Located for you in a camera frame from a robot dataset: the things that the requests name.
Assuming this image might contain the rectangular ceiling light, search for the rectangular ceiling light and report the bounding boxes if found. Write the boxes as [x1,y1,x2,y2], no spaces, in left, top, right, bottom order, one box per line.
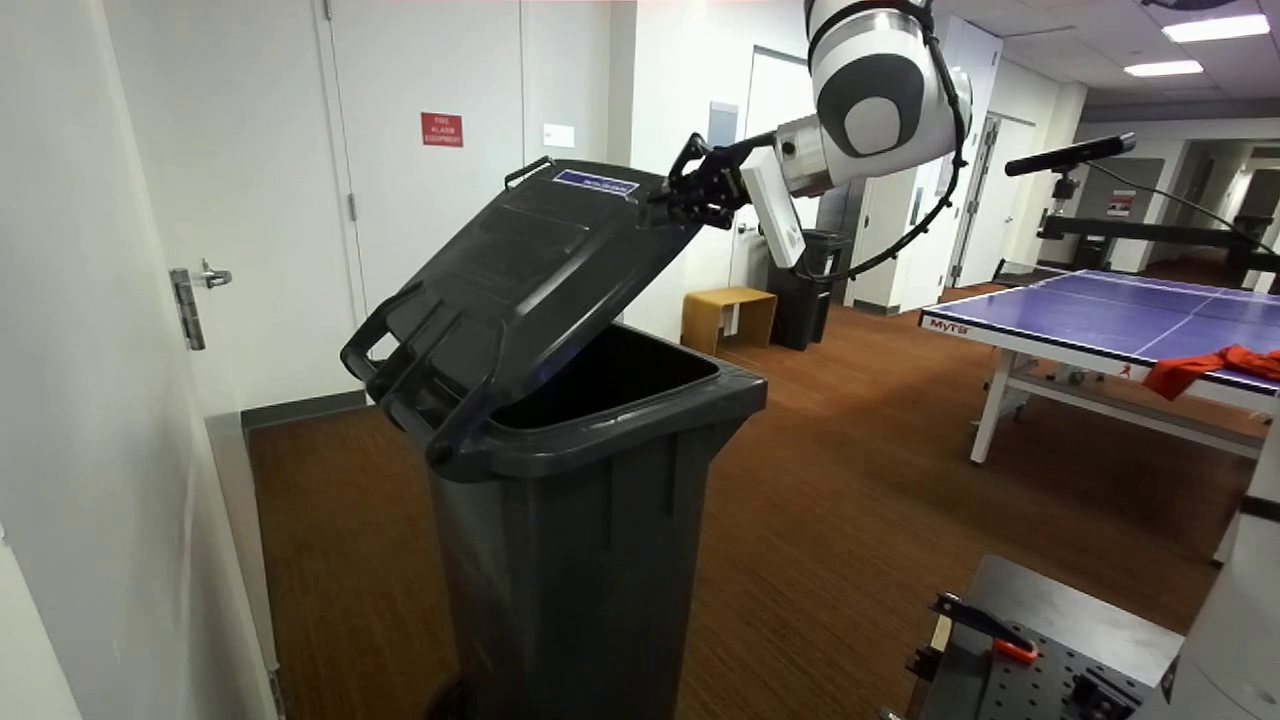
[1119,54,1207,78]
[1161,8,1275,46]

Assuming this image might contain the blue ping pong table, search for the blue ping pong table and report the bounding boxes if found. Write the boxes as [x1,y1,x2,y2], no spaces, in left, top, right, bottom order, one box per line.
[914,266,1280,473]

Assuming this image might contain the black camera on stand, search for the black camera on stand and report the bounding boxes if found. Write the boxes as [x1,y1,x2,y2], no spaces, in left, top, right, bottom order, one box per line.
[999,128,1138,178]

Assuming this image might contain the white door with red sign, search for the white door with red sign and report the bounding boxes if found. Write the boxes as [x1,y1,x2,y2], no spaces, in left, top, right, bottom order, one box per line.
[317,0,530,340]

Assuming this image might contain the dark grey wheelie bin body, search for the dark grey wheelie bin body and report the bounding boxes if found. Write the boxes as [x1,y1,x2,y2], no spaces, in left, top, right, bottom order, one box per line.
[425,318,775,720]

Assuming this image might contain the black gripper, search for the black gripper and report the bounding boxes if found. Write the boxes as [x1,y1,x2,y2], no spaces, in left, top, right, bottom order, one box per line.
[657,128,770,231]

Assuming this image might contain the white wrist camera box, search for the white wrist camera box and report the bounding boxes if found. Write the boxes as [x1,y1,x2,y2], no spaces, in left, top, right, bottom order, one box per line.
[734,143,811,276]

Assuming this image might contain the red cloth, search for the red cloth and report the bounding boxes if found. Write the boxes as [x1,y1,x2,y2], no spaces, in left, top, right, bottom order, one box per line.
[1138,340,1280,403]

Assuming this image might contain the blue lid sticker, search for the blue lid sticker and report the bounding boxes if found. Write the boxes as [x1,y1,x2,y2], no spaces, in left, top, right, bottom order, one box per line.
[549,162,644,202]

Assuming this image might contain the orange handled clamp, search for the orange handled clamp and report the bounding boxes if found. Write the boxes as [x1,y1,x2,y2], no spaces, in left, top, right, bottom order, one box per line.
[926,591,1042,670]

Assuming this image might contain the red door sign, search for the red door sign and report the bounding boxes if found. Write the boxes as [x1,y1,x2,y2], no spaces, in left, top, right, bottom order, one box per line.
[416,108,468,150]

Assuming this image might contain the plain white door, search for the plain white door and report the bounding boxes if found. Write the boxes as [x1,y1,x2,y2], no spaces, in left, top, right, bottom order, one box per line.
[0,0,289,720]

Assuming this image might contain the black background table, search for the black background table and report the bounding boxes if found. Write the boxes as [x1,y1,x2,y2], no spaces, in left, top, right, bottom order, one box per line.
[1036,209,1280,290]

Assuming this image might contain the black perforated work table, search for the black perforated work table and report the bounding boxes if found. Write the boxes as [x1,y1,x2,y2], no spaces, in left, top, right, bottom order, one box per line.
[905,550,1186,720]

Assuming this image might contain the grey wall panel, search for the grey wall panel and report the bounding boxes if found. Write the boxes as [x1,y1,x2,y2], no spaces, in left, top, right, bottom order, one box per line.
[700,95,738,150]

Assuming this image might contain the dark grey bin lid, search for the dark grey bin lid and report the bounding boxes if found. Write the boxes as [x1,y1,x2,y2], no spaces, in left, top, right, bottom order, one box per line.
[335,150,711,473]

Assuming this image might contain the white hallway door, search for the white hallway door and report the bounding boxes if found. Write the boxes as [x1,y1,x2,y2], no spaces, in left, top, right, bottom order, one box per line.
[734,45,820,150]

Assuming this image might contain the small black waste bin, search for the small black waste bin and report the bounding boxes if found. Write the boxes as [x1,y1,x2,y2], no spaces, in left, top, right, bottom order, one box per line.
[764,226,842,354]

